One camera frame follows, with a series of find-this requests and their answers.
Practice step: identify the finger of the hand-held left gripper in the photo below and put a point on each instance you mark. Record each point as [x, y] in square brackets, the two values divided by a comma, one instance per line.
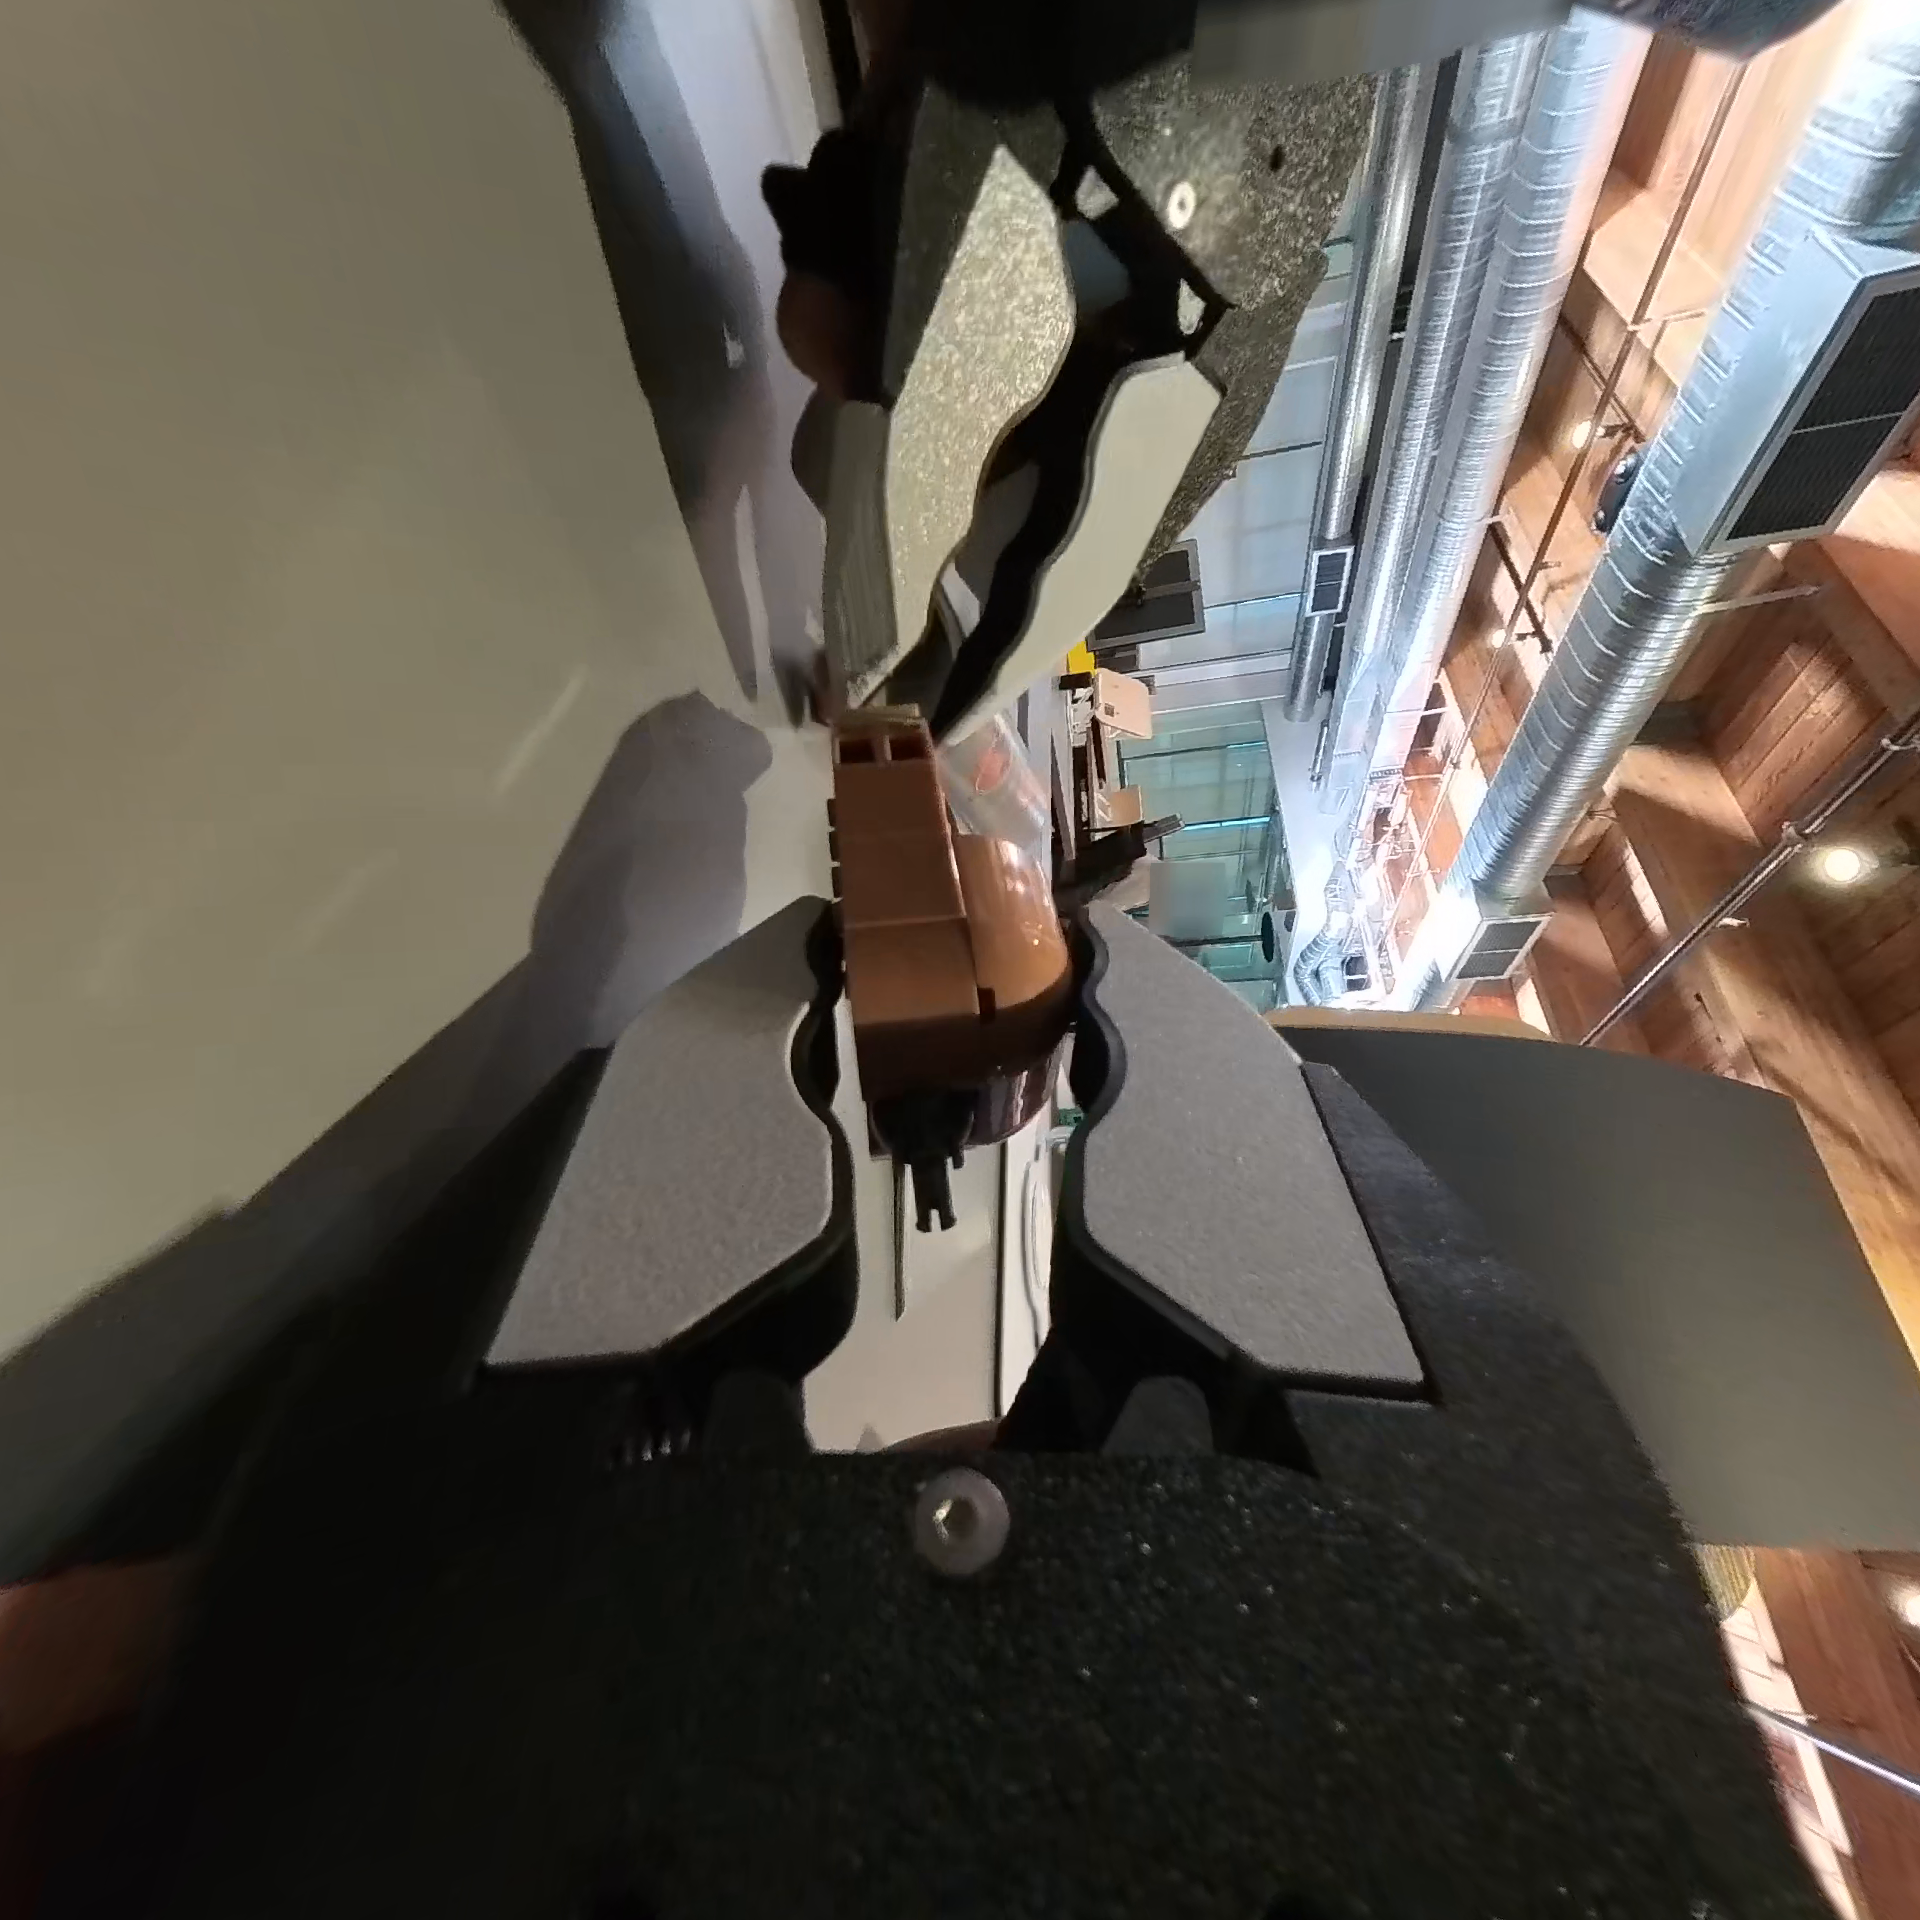
[1141, 480]
[960, 329]

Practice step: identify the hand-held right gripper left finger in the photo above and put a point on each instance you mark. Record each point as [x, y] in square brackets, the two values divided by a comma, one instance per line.
[675, 1184]

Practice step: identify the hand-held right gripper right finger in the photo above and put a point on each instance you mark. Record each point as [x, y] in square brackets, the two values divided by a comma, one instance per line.
[1243, 1200]

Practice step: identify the brown brick vehicle model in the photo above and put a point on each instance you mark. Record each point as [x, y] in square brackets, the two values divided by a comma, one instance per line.
[901, 932]

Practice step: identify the desk monitor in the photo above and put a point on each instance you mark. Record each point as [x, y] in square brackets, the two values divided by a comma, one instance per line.
[1576, 1276]

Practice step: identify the grey desk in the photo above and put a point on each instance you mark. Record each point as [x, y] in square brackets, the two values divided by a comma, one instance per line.
[299, 599]

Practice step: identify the person's left hand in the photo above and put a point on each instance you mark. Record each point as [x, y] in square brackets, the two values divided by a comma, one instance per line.
[818, 329]

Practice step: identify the ceiling metal rod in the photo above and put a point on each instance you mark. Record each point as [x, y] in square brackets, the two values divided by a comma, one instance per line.
[1724, 909]

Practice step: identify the slim silver spiral duct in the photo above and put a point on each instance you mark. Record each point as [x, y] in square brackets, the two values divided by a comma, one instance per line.
[1470, 300]

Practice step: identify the large silver spiral duct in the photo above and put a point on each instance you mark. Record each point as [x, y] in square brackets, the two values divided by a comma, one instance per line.
[1621, 630]

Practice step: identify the duct vent grille box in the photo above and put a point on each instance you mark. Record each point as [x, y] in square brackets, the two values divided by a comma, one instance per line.
[1821, 421]

